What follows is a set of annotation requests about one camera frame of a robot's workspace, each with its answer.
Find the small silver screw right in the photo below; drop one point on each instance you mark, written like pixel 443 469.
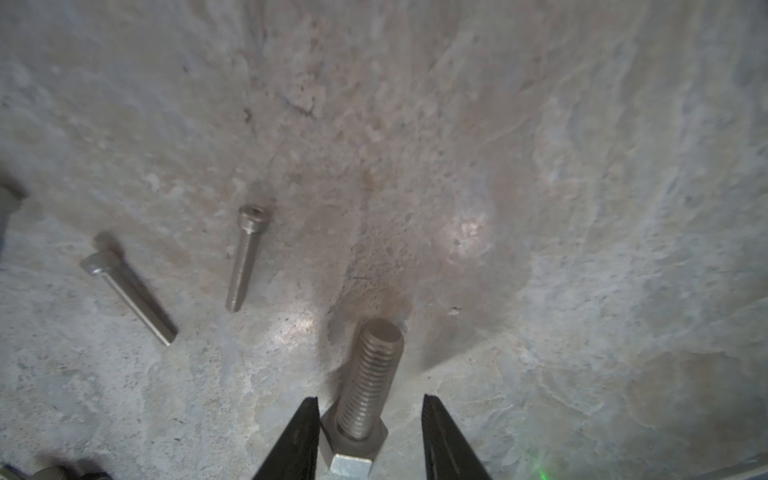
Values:
pixel 252 221

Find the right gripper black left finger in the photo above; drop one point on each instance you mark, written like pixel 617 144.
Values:
pixel 294 455

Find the small silver screw upper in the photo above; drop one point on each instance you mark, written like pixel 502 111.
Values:
pixel 10 201

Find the thick silver hex bolt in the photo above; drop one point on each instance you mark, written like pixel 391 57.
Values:
pixel 353 432

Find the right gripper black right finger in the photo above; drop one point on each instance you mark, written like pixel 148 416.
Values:
pixel 448 455

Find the small silver screw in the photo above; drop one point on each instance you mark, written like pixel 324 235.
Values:
pixel 10 201
pixel 252 221

